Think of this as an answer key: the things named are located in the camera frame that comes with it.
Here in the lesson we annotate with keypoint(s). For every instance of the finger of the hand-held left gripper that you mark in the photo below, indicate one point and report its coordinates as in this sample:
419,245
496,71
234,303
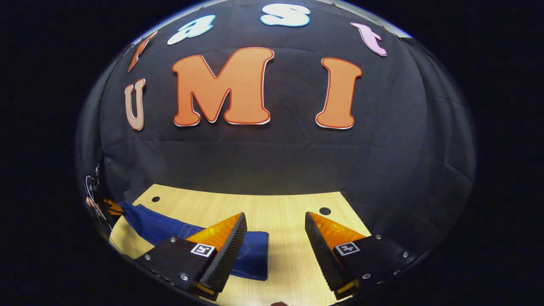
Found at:
112,207

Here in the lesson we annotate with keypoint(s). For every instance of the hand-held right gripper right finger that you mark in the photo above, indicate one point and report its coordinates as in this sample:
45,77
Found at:
323,255

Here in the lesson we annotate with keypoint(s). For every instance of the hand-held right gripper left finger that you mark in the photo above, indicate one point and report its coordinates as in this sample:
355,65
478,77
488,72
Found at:
227,250

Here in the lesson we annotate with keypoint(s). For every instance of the blue jeans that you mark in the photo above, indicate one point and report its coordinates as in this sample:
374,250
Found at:
161,225

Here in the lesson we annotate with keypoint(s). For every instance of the black backdrop cloth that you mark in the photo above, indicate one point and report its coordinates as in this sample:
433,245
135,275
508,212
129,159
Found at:
276,161

